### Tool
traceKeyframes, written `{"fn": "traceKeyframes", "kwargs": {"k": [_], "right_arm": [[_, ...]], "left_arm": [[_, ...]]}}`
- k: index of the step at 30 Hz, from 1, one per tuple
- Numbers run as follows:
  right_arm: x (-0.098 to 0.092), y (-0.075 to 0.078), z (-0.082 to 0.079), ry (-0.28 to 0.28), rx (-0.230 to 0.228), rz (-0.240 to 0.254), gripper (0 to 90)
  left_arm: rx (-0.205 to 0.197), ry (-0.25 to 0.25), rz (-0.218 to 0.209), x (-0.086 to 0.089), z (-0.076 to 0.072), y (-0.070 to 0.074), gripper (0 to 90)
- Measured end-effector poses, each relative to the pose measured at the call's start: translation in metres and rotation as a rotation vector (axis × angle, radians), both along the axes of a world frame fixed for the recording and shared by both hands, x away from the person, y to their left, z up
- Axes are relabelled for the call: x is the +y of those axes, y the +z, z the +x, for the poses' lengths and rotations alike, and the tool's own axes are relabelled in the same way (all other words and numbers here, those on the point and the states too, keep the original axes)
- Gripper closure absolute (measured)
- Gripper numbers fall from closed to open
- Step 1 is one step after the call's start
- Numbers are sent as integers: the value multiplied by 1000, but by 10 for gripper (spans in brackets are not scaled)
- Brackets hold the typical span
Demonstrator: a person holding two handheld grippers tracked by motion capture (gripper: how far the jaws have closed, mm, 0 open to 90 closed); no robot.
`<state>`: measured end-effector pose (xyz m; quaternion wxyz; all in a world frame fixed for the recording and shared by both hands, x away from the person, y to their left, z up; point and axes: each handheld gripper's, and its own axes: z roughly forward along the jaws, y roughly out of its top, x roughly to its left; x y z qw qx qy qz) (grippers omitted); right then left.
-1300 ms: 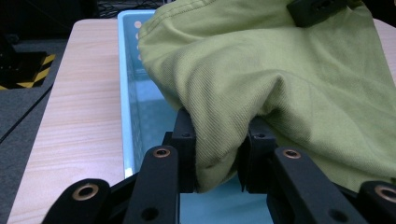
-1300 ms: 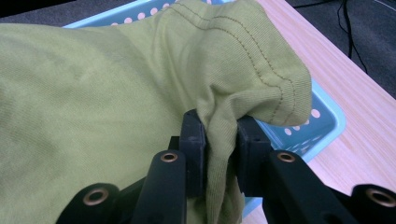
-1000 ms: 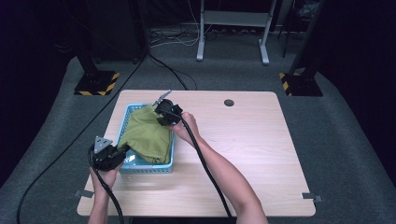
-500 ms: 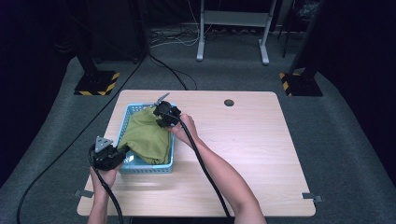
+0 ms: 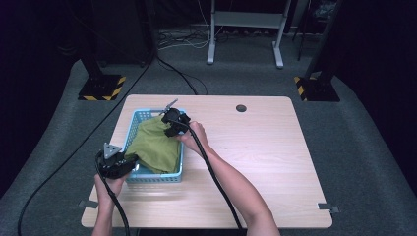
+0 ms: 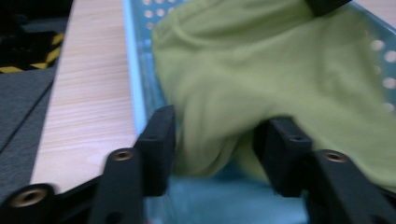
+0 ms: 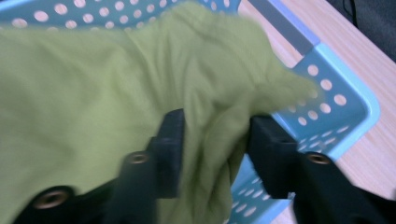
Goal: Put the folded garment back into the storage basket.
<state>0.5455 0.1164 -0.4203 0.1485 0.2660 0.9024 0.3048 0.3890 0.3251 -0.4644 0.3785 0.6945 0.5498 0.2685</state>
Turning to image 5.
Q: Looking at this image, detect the white metal desk frame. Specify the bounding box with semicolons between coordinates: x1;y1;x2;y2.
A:
206;0;293;70

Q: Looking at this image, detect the person's left hand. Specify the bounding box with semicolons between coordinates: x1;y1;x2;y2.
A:
93;170;130;207

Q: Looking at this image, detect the tangle of white cables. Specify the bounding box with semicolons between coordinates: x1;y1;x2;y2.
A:
157;0;230;52

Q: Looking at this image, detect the hand-held gripper black cable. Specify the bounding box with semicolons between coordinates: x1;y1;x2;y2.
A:
94;150;132;236
166;119;244;230

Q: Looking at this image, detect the grey tape strip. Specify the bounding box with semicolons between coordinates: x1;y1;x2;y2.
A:
78;199;99;210
317;202;341;214

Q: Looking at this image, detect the thin black cable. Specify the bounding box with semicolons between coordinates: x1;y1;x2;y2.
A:
156;56;209;96

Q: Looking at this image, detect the right hand-held gripper black cable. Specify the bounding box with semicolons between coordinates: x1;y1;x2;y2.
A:
166;119;244;230

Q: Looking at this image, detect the left hand-held gripper black cable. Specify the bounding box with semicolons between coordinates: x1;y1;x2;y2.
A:
94;150;132;236

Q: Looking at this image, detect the person's right hand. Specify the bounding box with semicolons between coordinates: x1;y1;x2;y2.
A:
174;120;211;157

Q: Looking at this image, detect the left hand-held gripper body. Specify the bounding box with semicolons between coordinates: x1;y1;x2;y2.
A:
95;142;132;180

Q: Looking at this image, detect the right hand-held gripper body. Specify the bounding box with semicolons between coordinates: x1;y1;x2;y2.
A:
158;97;192;136

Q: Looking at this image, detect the blue perforated plastic basket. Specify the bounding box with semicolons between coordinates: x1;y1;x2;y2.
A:
121;108;187;184

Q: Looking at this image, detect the black stand with striped base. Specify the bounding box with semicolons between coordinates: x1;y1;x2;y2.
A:
77;29;128;102
293;0;344;103

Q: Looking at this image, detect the green cloth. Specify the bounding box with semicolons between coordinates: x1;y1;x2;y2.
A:
124;114;182;175

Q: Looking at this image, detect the long black cable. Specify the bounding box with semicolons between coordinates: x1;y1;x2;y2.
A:
17;48;157;236

